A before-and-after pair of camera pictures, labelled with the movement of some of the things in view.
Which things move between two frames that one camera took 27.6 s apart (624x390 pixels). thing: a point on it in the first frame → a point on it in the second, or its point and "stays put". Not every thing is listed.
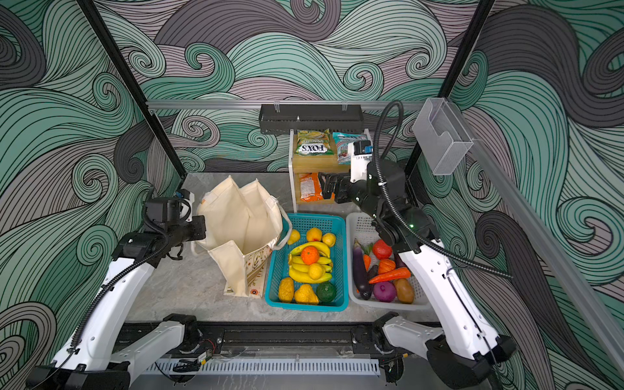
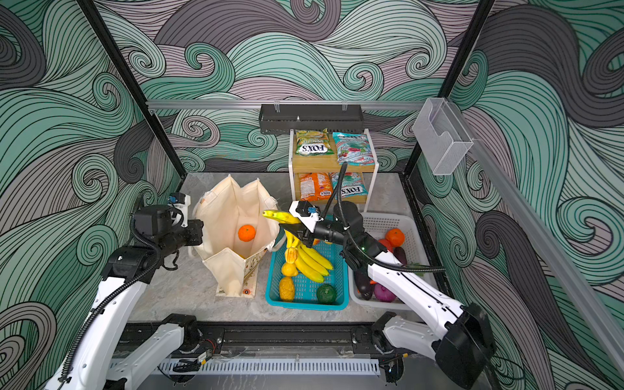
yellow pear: x=305 y=295 → x=291 y=254
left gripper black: x=197 y=221 stays put
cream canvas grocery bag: x=244 y=226 stays put
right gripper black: x=339 y=178 → x=302 y=231
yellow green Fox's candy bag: x=314 y=143 stays put
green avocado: x=326 y=292 stays put
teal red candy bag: x=341 y=140 stays put
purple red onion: x=384 y=291 stays put
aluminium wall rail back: x=282 y=103 stays put
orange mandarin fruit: x=309 y=255 → x=246 y=233
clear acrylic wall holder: x=442 y=136 stays put
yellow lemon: x=316 y=271 → x=289 y=269
